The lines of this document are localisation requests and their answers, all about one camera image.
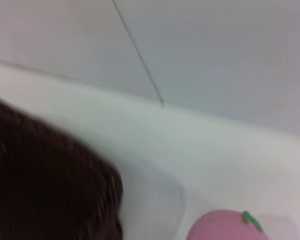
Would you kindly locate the pink peach toy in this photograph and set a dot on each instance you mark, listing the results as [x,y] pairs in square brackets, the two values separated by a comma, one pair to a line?
[222,227]

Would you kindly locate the dark brown woven basket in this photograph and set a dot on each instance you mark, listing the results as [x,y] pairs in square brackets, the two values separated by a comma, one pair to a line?
[40,175]

